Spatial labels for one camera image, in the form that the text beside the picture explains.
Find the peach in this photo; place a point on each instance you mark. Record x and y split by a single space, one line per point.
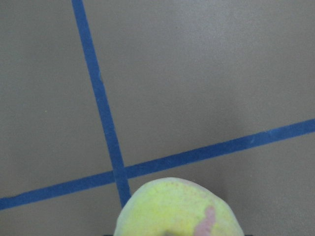
174 206

